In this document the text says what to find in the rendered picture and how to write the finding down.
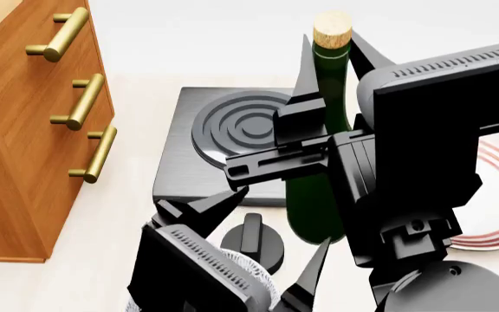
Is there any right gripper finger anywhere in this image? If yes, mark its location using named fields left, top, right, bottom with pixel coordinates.
left=350, top=30, right=395, bottom=81
left=272, top=34, right=328, bottom=148

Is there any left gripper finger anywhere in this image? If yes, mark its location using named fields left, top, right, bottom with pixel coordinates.
left=151, top=185, right=250, bottom=239
left=280, top=237, right=333, bottom=312

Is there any green corked wine bottle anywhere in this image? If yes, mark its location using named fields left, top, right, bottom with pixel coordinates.
left=284, top=10, right=355, bottom=246

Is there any wooden drawer cabinet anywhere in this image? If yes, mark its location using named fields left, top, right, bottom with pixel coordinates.
left=0, top=0, right=117, bottom=264

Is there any dark grey stove knob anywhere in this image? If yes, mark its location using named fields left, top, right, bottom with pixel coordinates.
left=220, top=212, right=286, bottom=275

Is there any grey single-burner stove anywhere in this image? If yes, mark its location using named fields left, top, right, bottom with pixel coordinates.
left=152, top=86, right=296, bottom=208

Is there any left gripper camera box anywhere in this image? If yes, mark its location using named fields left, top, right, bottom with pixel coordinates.
left=126, top=224, right=279, bottom=312

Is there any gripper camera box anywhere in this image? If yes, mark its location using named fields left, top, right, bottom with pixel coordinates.
left=126, top=224, right=279, bottom=312
left=356, top=38, right=499, bottom=211

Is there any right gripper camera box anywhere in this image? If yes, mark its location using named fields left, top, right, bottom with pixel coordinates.
left=356, top=38, right=499, bottom=211

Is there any brass cabinet handle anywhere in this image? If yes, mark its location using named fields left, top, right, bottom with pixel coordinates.
left=49, top=73, right=106, bottom=133
left=25, top=6, right=91, bottom=63
left=68, top=124, right=119, bottom=185

